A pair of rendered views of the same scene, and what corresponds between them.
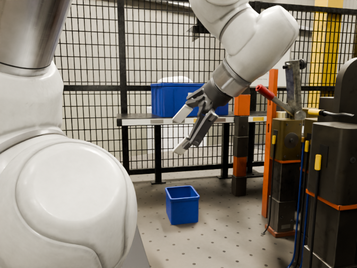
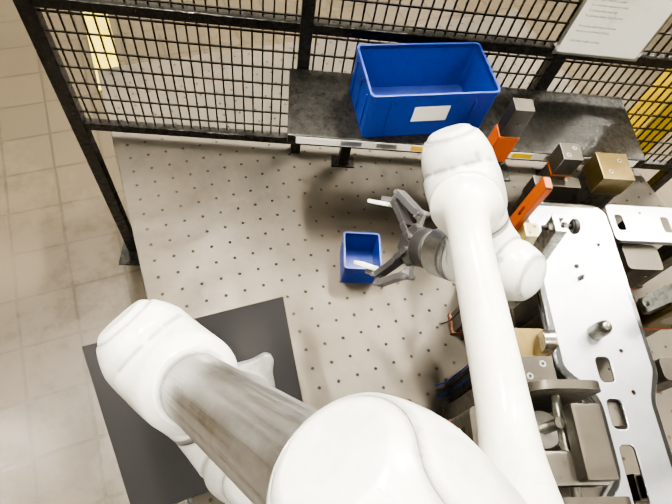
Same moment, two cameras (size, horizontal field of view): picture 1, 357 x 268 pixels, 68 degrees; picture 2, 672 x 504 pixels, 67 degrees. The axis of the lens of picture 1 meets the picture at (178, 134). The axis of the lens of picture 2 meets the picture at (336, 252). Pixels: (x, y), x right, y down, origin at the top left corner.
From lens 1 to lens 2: 0.82 m
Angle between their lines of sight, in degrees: 51
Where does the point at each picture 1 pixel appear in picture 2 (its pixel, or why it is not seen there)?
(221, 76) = (429, 264)
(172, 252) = (332, 333)
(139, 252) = (295, 391)
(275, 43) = not seen: hidden behind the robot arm
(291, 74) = (548, 239)
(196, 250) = (357, 336)
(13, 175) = (219, 481)
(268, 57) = not seen: hidden behind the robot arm
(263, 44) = not seen: hidden behind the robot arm
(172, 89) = (388, 103)
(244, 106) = (501, 151)
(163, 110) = (366, 129)
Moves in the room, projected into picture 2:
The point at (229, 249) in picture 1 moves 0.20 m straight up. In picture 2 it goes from (392, 342) to (413, 313)
